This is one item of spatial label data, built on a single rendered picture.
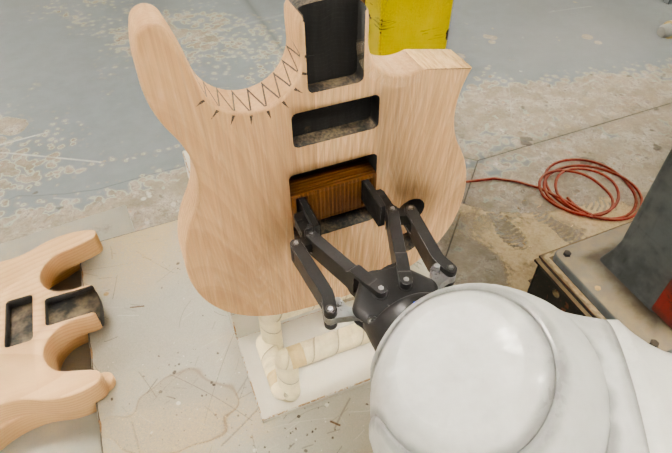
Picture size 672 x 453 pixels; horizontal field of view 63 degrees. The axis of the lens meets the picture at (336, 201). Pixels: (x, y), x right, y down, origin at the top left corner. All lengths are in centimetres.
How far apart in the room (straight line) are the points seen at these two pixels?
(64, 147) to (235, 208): 256
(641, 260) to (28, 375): 166
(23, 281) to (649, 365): 94
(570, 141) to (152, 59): 273
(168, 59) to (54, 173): 250
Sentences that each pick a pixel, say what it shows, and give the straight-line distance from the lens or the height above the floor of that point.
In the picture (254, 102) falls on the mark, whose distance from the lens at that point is 52.
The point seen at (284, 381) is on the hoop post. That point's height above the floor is 100.
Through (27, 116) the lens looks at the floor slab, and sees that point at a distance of 342.
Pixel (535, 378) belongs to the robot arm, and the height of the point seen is 154.
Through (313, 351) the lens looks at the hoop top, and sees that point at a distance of 78.
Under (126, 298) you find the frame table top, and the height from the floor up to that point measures 93.
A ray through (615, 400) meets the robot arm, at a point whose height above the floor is 151.
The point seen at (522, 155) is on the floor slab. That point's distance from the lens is 288.
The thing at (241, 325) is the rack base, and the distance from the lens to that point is 90.
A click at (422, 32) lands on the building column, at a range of 198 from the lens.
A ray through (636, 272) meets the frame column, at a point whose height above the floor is 37.
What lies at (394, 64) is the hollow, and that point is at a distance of 57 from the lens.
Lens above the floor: 171
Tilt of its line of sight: 44 degrees down
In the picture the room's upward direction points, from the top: straight up
